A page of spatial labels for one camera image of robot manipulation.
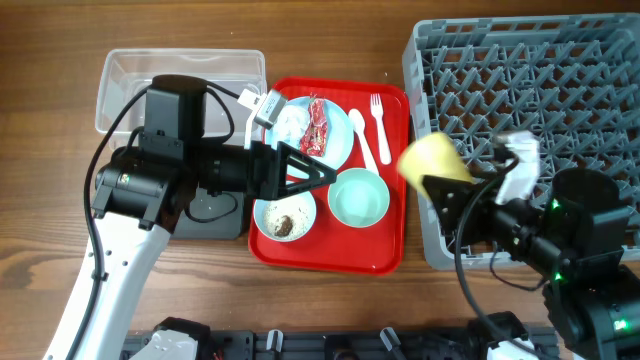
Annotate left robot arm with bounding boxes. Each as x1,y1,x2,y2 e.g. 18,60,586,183
46,74,336,359

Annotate white plastic spoon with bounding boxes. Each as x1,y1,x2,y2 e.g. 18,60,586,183
348,108,379,175

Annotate red snack wrapper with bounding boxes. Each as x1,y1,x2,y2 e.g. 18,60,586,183
299,97,328,157

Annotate rice and food scraps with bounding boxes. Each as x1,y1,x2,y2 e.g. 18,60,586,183
262,197,312,241

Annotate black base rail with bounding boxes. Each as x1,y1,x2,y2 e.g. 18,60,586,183
122,317,559,360

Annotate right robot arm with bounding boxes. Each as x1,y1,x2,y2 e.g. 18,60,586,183
420,168,639,359

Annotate white plastic fork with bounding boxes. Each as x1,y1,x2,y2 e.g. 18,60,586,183
370,93,392,165

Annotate black waste tray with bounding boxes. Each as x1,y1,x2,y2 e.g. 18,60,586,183
171,188,245,240

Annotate light blue plate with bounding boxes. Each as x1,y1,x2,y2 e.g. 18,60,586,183
263,95,355,180

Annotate light blue bowl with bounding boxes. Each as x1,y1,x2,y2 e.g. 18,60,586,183
253,192,317,242

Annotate clear plastic bin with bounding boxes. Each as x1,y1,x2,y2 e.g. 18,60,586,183
95,48,268,150

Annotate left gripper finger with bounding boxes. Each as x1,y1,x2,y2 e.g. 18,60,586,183
277,173,336,199
276,142,336,180

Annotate green bowl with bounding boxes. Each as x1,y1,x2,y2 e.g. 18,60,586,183
327,168,391,228

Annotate red serving tray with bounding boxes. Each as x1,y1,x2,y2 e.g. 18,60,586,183
248,76,410,275

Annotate yellow cup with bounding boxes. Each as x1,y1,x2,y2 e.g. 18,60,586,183
396,132,473,199

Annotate white napkin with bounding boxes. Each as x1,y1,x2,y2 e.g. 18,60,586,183
274,105,310,147

